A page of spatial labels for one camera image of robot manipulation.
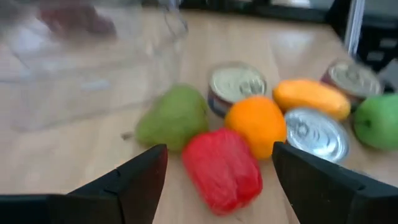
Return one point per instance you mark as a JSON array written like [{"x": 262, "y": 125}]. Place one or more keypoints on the bright green toy apple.
[{"x": 377, "y": 123}]

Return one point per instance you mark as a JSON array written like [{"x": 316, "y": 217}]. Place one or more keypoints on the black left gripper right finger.
[{"x": 326, "y": 193}]

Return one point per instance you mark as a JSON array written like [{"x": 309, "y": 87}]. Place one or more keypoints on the red toy bell pepper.
[{"x": 222, "y": 171}]

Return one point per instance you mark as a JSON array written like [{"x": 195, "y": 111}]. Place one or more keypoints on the blue-label can gold lid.
[{"x": 236, "y": 85}]

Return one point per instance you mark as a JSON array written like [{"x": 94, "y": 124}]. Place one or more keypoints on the green-label can gold lid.
[{"x": 354, "y": 79}]

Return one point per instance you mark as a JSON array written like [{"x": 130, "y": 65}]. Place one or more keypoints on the yellow orange toy mango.
[{"x": 311, "y": 98}]

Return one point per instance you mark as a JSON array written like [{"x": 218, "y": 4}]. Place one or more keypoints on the clear plastic bin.
[
  {"x": 140, "y": 21},
  {"x": 77, "y": 105}
]

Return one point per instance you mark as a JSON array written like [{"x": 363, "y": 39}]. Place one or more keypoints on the green-label can silver lid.
[{"x": 315, "y": 133}]

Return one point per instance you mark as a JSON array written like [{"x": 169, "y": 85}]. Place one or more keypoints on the dark red toy grapes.
[{"x": 74, "y": 20}]

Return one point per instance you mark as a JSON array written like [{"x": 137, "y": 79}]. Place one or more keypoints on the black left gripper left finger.
[{"x": 140, "y": 186}]

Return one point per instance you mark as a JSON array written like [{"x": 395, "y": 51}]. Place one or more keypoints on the orange toy fruit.
[{"x": 256, "y": 124}]

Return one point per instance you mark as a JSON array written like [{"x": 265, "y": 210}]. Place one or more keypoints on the silver metal post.
[{"x": 354, "y": 28}]

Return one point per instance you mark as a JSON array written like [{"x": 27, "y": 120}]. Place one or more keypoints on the black metal rig frame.
[{"x": 280, "y": 12}]

